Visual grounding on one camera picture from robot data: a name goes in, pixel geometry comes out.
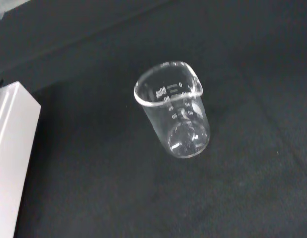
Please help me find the black cloth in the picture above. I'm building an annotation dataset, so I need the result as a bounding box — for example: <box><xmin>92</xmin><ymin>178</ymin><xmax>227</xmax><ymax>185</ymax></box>
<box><xmin>0</xmin><ymin>0</ymin><xmax>307</xmax><ymax>238</ymax></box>

